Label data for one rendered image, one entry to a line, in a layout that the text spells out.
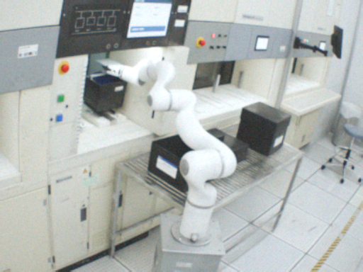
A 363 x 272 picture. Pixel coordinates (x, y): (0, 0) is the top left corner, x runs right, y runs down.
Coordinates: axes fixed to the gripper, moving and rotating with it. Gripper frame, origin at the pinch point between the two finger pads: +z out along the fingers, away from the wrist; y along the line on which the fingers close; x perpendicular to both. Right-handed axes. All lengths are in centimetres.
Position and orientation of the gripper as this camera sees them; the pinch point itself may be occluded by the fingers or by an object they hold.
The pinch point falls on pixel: (107, 65)
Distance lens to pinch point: 241.2
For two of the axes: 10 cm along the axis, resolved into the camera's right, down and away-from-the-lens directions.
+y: 6.5, -2.0, 7.4
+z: -7.4, -3.9, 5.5
